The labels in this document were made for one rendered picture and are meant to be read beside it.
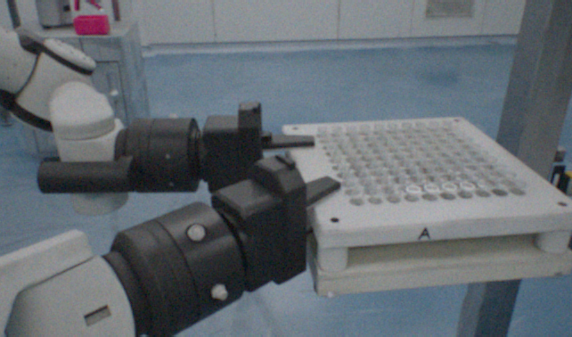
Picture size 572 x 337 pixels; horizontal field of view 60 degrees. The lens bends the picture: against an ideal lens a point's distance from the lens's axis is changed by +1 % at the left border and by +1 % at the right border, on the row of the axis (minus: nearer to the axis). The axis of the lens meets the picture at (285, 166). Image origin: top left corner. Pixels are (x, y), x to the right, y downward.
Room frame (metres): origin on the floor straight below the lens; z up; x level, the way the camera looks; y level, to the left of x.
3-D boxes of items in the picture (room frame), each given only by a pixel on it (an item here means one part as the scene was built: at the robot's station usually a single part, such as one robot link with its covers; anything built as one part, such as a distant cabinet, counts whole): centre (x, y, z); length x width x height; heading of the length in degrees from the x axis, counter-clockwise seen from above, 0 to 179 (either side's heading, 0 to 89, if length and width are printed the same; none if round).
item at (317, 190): (0.40, -0.02, 1.08); 0.06 x 0.03 x 0.02; 130
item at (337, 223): (0.48, -0.13, 1.06); 0.25 x 0.24 x 0.02; 8
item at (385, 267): (0.48, -0.13, 1.02); 0.24 x 0.24 x 0.02; 8
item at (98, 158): (0.51, 0.20, 1.05); 0.11 x 0.11 x 0.11; 0
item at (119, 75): (2.90, 1.22, 0.38); 0.63 x 0.57 x 0.76; 96
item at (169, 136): (0.52, 0.09, 1.06); 0.12 x 0.10 x 0.13; 90
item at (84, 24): (2.72, 1.04, 0.80); 0.16 x 0.12 x 0.09; 96
